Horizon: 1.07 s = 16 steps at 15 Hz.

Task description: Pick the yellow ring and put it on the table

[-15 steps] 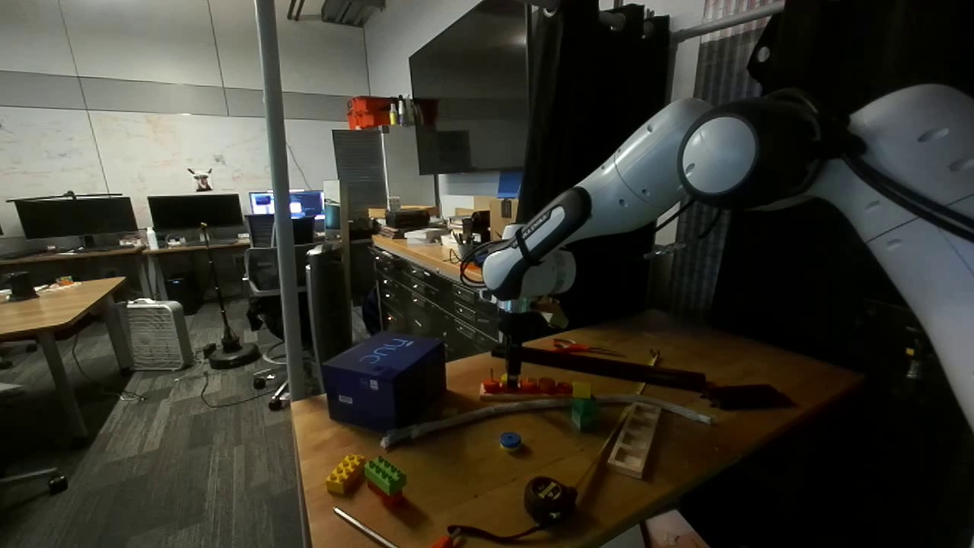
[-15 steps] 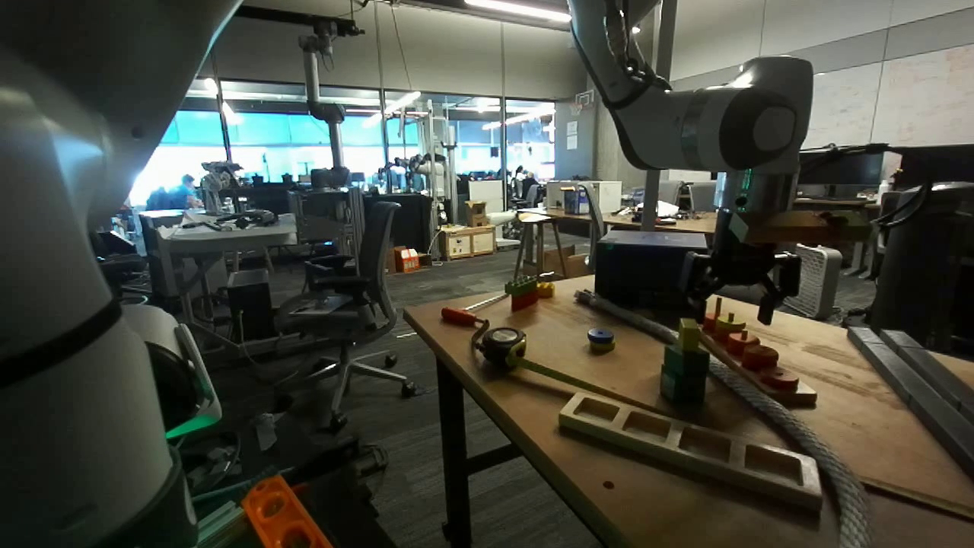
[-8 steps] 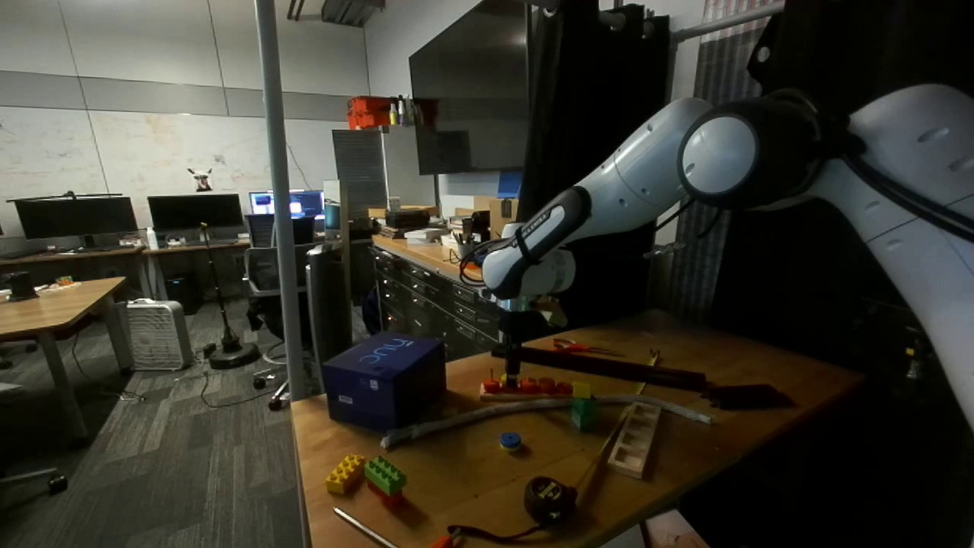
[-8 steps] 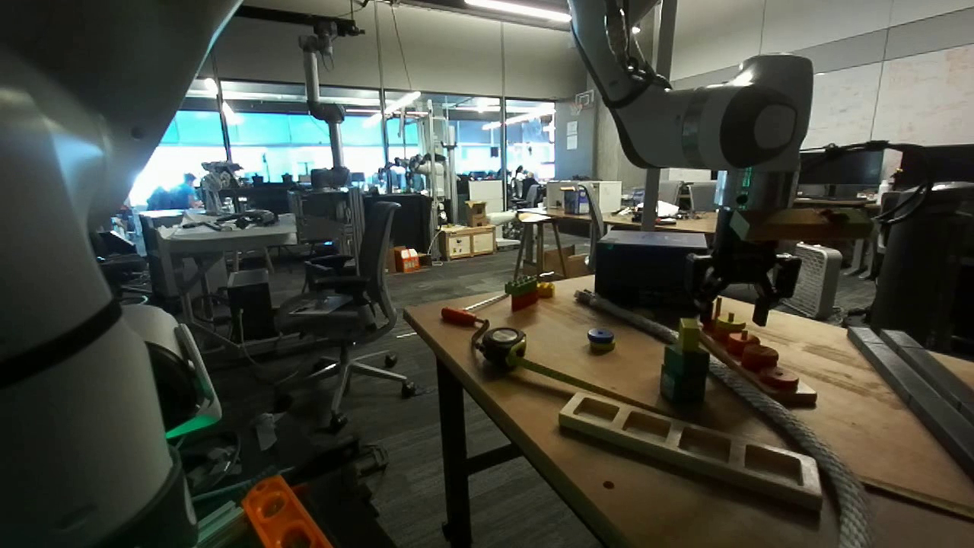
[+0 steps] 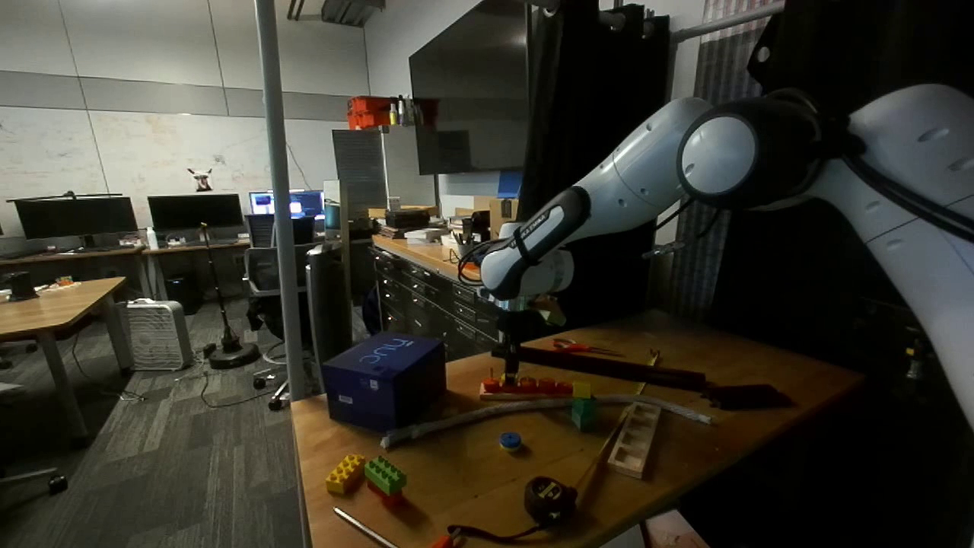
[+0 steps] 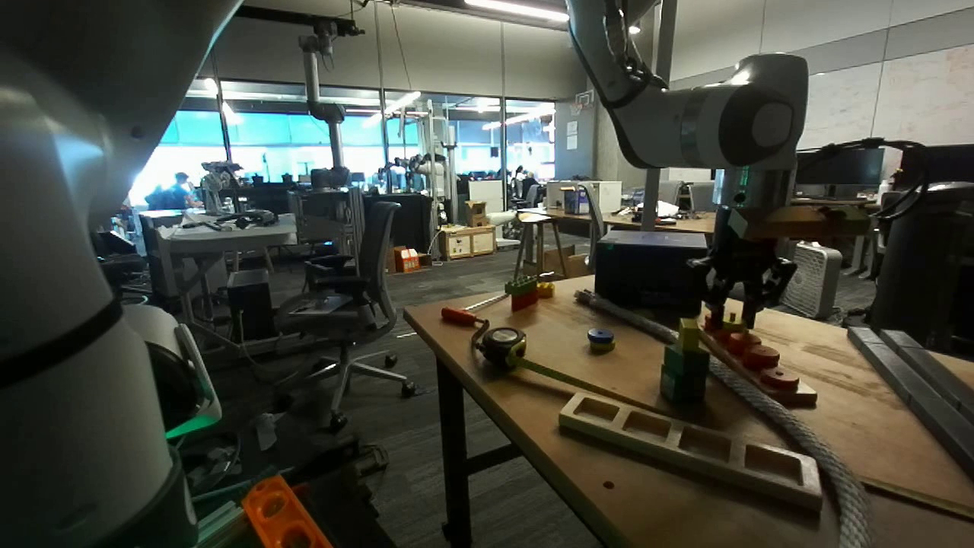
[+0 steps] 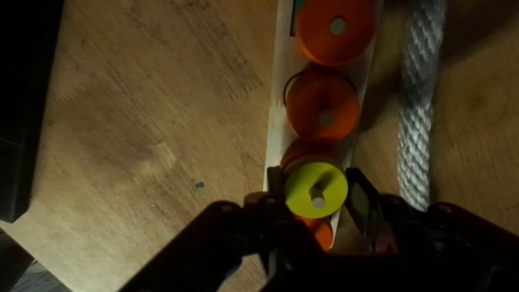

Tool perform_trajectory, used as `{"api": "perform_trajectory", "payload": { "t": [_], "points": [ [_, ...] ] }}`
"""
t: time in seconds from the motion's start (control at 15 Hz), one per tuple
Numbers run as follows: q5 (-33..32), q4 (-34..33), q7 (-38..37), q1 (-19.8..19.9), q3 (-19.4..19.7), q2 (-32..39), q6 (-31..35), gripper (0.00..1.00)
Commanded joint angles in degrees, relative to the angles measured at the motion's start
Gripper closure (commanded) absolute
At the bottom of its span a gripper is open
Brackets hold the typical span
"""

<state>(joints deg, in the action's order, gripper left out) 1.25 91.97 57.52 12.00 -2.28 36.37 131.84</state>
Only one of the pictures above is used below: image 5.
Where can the black and orange hammer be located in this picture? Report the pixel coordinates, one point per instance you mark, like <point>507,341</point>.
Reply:
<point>609,366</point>

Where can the green cylinder block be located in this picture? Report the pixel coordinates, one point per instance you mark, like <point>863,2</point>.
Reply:
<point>582,411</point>

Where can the drawer cabinet with wooden top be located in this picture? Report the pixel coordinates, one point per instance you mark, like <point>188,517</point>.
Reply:
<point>428,293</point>

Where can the grey metal cabinet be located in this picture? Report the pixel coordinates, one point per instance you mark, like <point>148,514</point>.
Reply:
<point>381,169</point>

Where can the long dark desk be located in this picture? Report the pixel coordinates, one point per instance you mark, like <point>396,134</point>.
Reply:
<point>102,255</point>

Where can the orange box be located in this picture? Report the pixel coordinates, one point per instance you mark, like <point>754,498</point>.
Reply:
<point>367,115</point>

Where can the grey window blinds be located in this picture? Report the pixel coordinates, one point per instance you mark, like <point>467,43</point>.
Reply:
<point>720,55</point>

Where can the wooden slotted tray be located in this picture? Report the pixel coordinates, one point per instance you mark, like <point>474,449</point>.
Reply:
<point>628,471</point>

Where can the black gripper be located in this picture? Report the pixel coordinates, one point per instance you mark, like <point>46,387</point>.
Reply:
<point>518,312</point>

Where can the wooden desk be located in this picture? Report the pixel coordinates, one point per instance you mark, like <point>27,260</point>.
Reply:
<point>49,306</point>

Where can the lit blue computer monitor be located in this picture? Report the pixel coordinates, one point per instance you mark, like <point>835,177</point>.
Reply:
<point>305,203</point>

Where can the grey metal pole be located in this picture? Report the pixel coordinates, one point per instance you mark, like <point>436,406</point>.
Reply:
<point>281,203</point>

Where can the tall dark bin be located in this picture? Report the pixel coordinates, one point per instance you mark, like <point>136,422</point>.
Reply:
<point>328,316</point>

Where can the red toy brick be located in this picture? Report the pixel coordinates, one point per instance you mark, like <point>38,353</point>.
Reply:
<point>394,498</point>

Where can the thin wooden stick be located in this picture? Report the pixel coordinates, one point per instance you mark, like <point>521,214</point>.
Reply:
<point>593,473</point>

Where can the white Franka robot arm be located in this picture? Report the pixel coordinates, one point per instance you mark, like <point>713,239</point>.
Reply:
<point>628,188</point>

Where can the black office chair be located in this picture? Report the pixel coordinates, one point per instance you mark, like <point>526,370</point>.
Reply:
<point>262,274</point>

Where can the green toy brick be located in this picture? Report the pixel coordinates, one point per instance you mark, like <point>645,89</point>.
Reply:
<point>385,476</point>

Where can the small blue cap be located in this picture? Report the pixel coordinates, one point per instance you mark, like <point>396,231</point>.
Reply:
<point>510,441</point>

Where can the large black wall screen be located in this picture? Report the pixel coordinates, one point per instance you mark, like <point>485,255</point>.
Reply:
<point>471,93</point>

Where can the black curtain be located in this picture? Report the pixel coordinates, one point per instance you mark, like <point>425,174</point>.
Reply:
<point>597,93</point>

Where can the blue cardboard box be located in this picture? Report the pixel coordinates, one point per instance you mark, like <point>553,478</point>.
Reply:
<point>385,383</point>

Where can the silver hard case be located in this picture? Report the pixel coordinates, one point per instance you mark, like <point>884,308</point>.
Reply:
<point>160,337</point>

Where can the yellow toy brick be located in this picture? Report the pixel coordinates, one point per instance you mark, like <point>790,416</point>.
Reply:
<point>345,476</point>

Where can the black coffee machine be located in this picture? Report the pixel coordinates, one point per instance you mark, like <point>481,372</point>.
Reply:
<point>470,231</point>

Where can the black computer monitor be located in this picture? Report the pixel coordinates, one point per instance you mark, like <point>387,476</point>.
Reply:
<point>195,214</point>
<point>73,218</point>

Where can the thin silver metal rod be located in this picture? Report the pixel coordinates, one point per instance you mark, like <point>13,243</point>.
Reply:
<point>361,524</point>

